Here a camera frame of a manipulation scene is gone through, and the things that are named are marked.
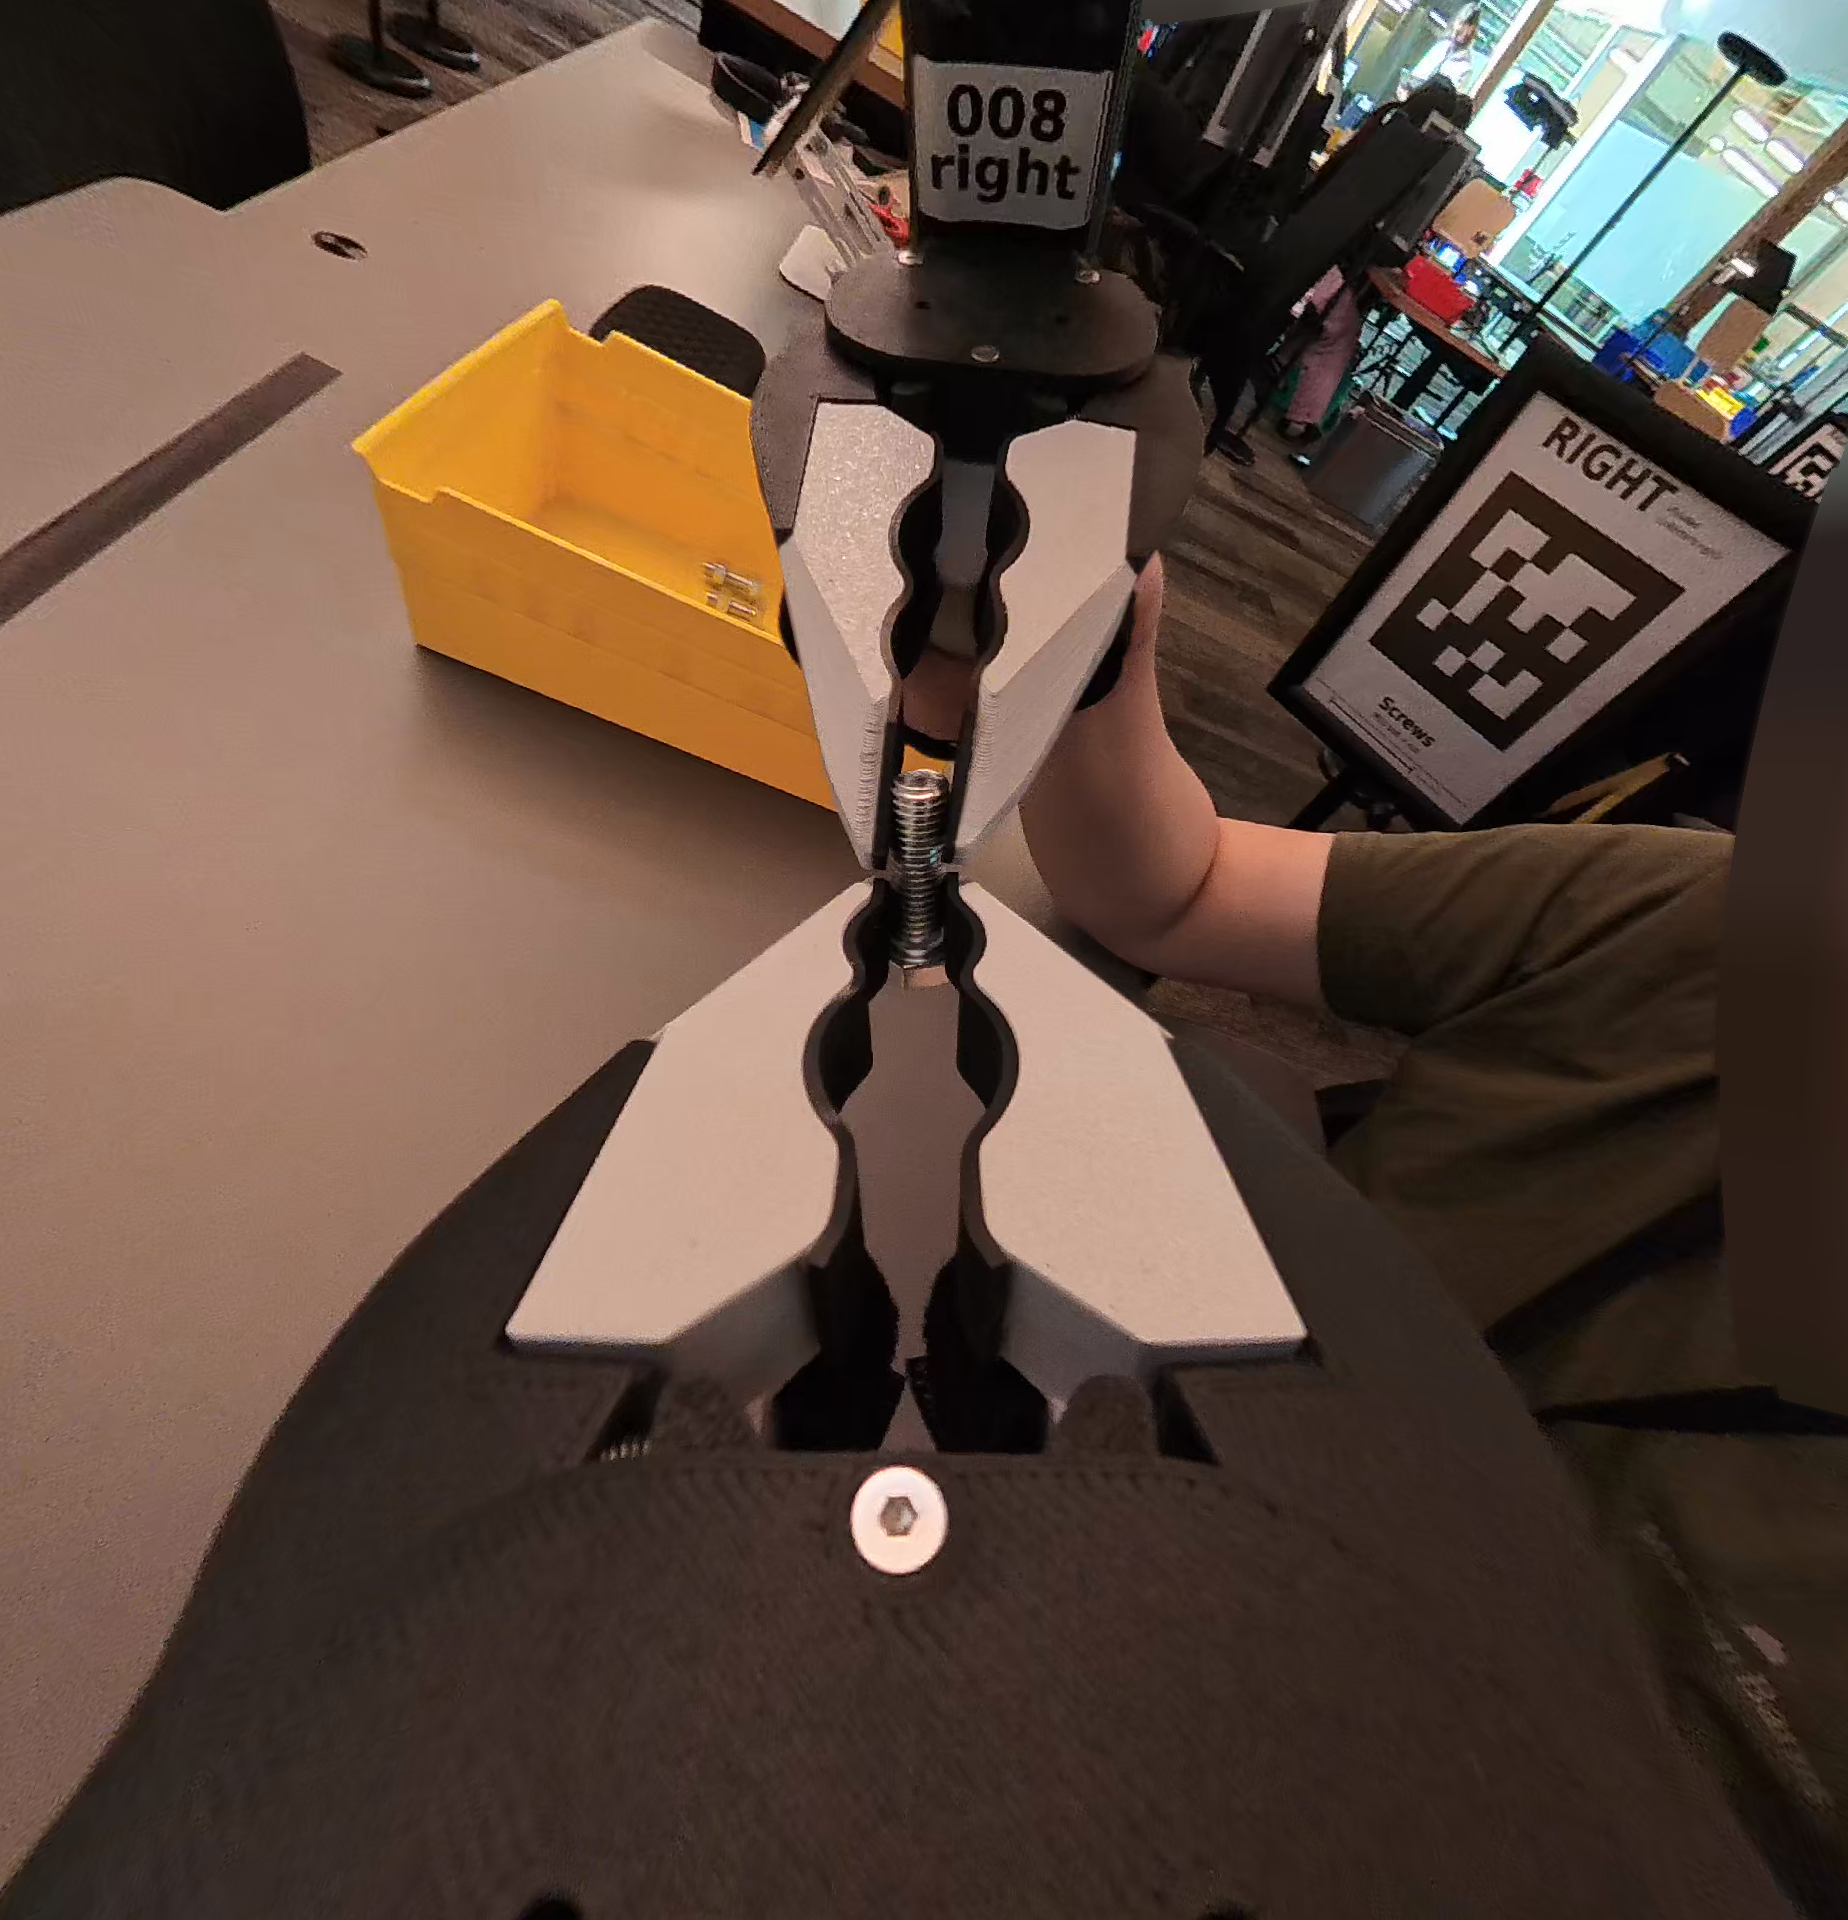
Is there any yellow plastic bin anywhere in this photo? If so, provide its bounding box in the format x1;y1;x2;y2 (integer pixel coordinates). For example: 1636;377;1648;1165
352;297;863;811

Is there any grey trash bin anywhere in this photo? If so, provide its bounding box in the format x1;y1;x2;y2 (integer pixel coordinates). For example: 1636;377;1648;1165
1302;397;1448;529

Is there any black leaning panel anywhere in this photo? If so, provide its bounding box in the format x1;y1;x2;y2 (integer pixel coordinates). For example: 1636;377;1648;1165
0;0;314;226

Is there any person's right hand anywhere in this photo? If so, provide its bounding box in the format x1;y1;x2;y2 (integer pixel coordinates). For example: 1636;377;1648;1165
910;599;1000;731

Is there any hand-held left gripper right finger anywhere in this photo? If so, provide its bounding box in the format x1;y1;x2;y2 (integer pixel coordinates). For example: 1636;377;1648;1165
919;878;1309;1412

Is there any black pad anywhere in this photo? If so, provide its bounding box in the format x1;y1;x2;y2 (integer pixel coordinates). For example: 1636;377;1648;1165
589;285;768;402

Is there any person in olive shirt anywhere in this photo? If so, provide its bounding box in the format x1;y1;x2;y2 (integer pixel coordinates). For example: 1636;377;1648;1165
1321;820;1848;1920

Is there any framed marker sign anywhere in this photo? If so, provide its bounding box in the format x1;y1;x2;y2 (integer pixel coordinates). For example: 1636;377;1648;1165
1264;339;1819;834

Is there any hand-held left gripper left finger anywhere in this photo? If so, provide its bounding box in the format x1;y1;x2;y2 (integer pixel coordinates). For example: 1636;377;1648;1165
501;882;910;1412

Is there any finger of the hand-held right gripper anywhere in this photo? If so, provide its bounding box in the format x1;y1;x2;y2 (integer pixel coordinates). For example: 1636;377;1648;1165
777;397;957;875
934;419;1147;875

